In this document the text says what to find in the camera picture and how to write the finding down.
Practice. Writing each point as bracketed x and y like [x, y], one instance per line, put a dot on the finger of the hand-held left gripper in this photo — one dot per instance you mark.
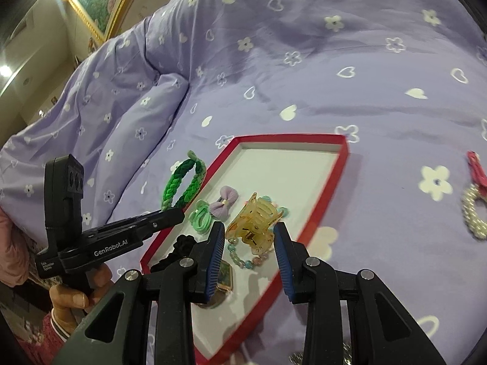
[159, 220]

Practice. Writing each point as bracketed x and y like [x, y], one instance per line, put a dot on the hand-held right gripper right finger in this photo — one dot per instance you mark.
[283, 262]

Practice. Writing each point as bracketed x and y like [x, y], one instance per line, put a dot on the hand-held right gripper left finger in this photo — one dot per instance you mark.
[215, 258]

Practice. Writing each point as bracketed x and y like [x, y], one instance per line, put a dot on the metal band wristwatch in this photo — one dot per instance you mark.
[225, 275]

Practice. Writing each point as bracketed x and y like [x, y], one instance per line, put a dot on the black scrunchie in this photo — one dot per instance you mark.
[182, 243]

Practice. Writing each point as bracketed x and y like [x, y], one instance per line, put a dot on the yellow claw hair clip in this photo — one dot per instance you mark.
[247, 228]

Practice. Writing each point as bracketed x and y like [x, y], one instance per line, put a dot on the purple bow hair clip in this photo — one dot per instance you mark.
[228, 194]

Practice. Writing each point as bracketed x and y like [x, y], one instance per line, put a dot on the red tray box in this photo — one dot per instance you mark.
[285, 175]

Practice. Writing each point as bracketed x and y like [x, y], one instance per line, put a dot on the person's left forearm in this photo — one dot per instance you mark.
[45, 334]

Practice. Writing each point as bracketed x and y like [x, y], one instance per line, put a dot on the person's left hand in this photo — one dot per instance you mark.
[68, 296]

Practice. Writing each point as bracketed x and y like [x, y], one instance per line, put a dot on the pink padded clothing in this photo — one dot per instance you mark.
[11, 251]

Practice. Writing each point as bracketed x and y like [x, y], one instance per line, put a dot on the ceiling light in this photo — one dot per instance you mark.
[4, 70]

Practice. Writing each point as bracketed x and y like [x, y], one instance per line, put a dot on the purple flower print duvet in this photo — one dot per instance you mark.
[304, 83]

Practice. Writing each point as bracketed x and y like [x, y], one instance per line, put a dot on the pink hair clip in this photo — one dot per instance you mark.
[477, 169]

